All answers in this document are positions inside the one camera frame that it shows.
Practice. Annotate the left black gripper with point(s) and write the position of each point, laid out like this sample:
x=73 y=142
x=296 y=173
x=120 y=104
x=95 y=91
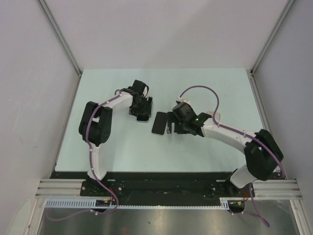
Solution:
x=146 y=109

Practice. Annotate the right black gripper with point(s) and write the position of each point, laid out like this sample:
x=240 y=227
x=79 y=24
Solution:
x=171 y=118

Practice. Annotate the black phone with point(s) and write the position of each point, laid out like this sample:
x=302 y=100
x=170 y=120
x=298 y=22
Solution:
x=160 y=123

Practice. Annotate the beige silicone phone case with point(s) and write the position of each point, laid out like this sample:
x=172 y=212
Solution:
x=217 y=115

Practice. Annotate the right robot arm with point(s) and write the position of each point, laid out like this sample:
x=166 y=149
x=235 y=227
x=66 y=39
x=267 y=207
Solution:
x=261 y=151

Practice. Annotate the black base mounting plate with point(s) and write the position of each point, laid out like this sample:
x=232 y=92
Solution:
x=128 y=190

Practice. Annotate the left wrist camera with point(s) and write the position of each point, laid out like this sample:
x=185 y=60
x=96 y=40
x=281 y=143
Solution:
x=145 y=91

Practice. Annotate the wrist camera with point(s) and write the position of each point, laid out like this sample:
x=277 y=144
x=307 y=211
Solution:
x=180 y=100
x=145 y=91

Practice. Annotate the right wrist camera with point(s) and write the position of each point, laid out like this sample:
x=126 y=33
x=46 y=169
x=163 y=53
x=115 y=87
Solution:
x=180 y=100

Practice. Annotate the right aluminium side rail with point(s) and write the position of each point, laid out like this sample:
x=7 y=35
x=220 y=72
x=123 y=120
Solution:
x=259 y=102

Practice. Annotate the aluminium front frame rail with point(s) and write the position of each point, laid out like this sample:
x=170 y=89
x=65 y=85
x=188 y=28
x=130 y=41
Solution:
x=265 y=190

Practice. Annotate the left aluminium frame post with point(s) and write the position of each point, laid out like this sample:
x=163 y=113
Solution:
x=59 y=35

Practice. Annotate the aluminium frame post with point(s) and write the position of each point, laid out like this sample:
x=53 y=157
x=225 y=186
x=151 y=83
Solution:
x=273 y=34
x=59 y=35

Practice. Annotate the right aluminium frame post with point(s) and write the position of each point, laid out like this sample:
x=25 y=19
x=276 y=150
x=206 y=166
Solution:
x=273 y=34

